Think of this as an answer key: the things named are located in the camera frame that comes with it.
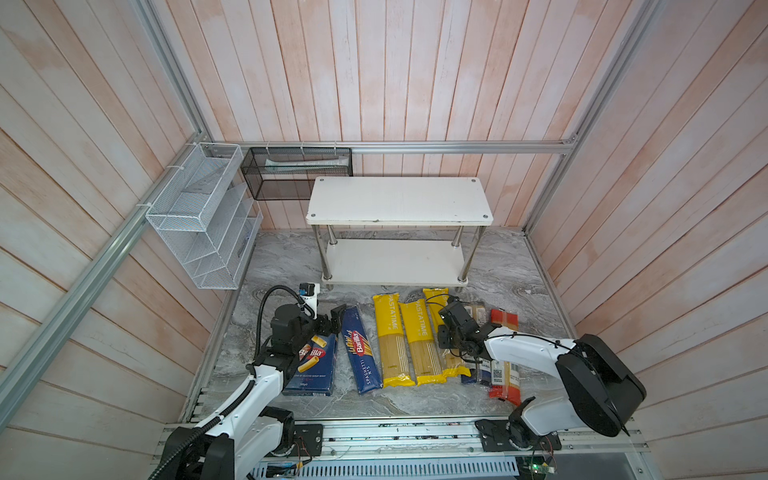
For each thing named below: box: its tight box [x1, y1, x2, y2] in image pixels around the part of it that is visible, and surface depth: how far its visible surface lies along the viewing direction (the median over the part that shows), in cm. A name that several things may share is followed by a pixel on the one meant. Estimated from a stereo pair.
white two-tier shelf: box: [306, 176, 494, 287], surface depth 85 cm
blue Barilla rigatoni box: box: [282, 333, 338, 396], surface depth 81 cm
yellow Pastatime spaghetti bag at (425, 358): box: [399, 299, 447, 386], surface depth 90 cm
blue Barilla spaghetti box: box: [341, 305, 383, 395], surface depth 87 cm
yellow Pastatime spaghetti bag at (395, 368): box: [373, 292, 416, 388], surface depth 90 cm
